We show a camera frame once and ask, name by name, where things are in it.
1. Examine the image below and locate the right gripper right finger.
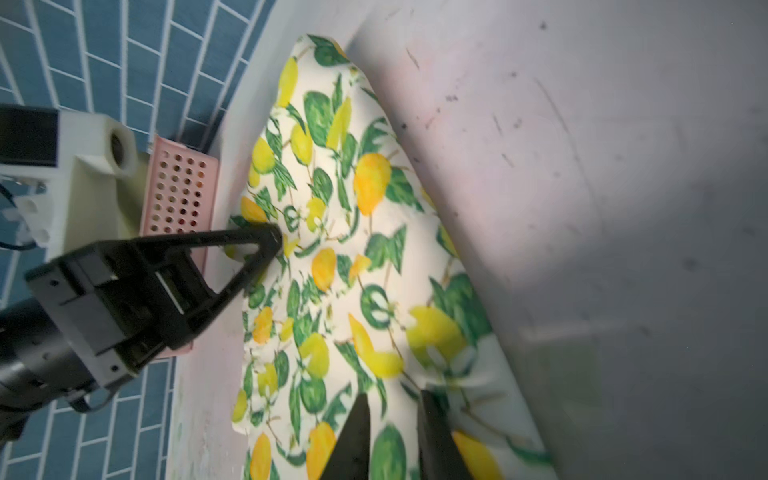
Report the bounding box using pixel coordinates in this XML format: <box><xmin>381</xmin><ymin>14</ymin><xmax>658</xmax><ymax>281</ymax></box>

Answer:
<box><xmin>417</xmin><ymin>390</ymin><xmax>471</xmax><ymax>480</ymax></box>

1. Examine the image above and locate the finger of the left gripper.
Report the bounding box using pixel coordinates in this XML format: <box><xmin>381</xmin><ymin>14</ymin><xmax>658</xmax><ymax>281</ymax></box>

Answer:
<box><xmin>131</xmin><ymin>223</ymin><xmax>282</xmax><ymax>258</ymax></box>
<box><xmin>173</xmin><ymin>249</ymin><xmax>282</xmax><ymax>349</ymax></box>

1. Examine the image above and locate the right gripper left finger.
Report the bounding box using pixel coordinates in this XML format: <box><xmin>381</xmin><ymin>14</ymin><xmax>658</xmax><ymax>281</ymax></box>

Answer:
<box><xmin>320</xmin><ymin>393</ymin><xmax>371</xmax><ymax>480</ymax></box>

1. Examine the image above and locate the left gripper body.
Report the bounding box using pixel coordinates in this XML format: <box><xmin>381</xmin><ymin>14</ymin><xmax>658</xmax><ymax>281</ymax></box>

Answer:
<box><xmin>25</xmin><ymin>239</ymin><xmax>210</xmax><ymax>390</ymax></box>

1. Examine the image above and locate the lemon print skirt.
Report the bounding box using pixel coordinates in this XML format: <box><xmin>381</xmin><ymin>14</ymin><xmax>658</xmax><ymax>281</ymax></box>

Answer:
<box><xmin>232</xmin><ymin>35</ymin><xmax>556</xmax><ymax>479</ymax></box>

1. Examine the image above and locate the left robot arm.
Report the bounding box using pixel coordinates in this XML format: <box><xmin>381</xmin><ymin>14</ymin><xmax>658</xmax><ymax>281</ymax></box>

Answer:
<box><xmin>1</xmin><ymin>223</ymin><xmax>282</xmax><ymax>443</ymax></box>

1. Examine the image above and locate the pink perforated plastic basket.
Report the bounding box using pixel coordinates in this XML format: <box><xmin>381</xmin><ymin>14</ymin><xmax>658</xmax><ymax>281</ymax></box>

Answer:
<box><xmin>138</xmin><ymin>137</ymin><xmax>219</xmax><ymax>359</ymax></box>

